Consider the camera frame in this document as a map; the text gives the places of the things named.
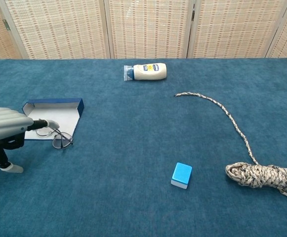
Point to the blue glasses case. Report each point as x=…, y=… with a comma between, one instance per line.
x=61, y=116

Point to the woven bamboo folding screen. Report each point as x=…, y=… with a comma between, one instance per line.
x=148, y=29

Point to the blue and white block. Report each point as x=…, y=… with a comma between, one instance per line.
x=181, y=172

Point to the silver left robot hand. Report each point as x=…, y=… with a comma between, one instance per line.
x=2, y=123

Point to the white mayonnaise squeeze bottle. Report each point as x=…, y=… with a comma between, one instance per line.
x=150, y=72

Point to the dark-framed eyeglasses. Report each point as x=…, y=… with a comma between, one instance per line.
x=59, y=143

